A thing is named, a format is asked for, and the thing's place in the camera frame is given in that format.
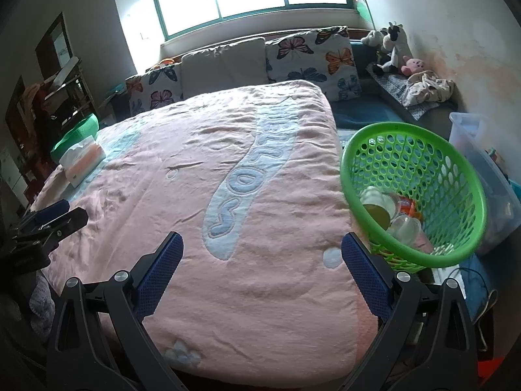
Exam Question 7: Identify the red plastic object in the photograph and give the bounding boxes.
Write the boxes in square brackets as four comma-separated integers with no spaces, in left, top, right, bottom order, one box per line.
[476,356,507,385]

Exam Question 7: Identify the tissue pack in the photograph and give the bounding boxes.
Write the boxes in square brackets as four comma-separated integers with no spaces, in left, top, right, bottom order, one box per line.
[60,136,107,189]

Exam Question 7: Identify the metal shelf rack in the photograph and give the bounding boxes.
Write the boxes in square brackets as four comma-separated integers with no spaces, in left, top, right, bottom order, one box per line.
[41,55,100,123]

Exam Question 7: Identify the plain pale pillow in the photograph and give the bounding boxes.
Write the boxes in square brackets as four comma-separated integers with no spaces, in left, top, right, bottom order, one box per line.
[180,37,269,99]

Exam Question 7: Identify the grey plush toy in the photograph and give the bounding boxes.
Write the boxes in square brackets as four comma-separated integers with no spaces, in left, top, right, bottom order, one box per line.
[361,29,387,47]

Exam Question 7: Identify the crumpled pale cloth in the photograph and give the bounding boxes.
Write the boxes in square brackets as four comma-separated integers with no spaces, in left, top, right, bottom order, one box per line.
[402,71,456,107]

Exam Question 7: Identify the pink blanket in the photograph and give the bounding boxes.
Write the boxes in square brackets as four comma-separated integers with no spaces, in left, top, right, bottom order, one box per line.
[30,79,381,375]

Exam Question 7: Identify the patterned grey mat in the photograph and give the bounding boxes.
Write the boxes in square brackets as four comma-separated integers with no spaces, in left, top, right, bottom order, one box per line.
[366,65,444,121]

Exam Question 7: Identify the green plastic basin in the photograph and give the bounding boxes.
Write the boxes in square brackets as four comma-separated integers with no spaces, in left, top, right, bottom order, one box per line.
[50,114,99,164]

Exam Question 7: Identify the dark framed mirror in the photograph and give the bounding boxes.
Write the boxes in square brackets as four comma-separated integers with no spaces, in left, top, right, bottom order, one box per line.
[35,12,74,78]

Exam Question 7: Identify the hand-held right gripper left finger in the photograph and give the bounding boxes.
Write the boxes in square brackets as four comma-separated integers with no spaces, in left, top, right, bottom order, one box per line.
[46,231,185,391]

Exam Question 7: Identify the green plastic basket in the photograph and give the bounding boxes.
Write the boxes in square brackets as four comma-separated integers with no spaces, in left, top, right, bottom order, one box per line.
[341,122,488,274]

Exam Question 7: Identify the hanging dark clothes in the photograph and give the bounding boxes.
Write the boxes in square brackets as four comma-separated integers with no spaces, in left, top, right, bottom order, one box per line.
[20,81,53,159]

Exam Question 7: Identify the white power strip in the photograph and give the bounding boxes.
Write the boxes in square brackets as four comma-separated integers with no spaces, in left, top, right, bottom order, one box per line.
[431,267,467,294]

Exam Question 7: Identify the butterfly print pillow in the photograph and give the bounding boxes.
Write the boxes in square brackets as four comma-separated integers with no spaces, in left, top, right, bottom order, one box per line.
[125,63,184,122]
[264,25,363,102]

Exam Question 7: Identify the clear plastic storage box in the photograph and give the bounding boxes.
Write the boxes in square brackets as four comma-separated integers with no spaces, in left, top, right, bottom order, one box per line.
[449,112,521,255]

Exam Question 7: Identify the clear plastic cup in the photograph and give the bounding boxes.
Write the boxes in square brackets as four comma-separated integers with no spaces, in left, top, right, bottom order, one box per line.
[366,186,401,221]
[386,215,423,247]

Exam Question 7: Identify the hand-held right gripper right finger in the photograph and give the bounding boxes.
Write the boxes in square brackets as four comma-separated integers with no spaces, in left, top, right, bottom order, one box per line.
[341,231,481,391]

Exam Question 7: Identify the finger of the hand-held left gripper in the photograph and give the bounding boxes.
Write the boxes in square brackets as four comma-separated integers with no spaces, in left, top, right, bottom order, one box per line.
[14,200,70,229]
[12,208,89,251]

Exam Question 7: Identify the plush cow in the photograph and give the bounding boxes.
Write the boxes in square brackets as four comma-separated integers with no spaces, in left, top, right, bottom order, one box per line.
[372,22,414,76]

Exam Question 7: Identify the pink plush pig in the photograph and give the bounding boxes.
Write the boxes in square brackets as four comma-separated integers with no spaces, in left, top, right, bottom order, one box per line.
[401,58,426,76]

